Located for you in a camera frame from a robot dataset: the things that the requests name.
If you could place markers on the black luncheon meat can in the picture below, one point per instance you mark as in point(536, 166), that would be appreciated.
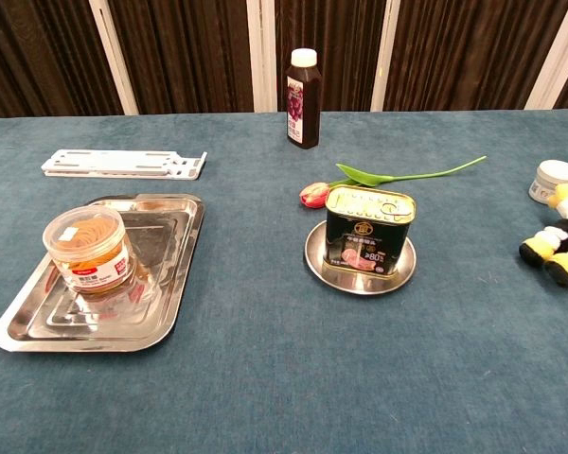
point(364, 236)

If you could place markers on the clear plastic jar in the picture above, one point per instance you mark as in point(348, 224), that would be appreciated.
point(87, 250)

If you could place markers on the small white jar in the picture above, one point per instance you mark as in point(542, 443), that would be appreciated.
point(551, 177)

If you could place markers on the artificial red tulip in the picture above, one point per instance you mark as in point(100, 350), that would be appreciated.
point(312, 195)

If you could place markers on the round steel plate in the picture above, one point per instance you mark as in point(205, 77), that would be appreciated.
point(360, 284)

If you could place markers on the dark juice bottle white cap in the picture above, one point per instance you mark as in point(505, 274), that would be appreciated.
point(303, 109)

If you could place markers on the blue tablecloth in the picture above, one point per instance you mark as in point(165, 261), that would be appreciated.
point(265, 378)

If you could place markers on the white folding stand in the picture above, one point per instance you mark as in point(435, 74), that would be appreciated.
point(123, 163)

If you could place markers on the rectangular steel tray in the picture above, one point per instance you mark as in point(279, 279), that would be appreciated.
point(123, 321)

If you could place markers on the dark brown curtain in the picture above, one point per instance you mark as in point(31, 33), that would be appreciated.
point(194, 47)

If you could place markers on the white frame post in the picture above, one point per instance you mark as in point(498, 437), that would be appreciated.
point(261, 57)
point(385, 57)
point(113, 57)
point(559, 57)

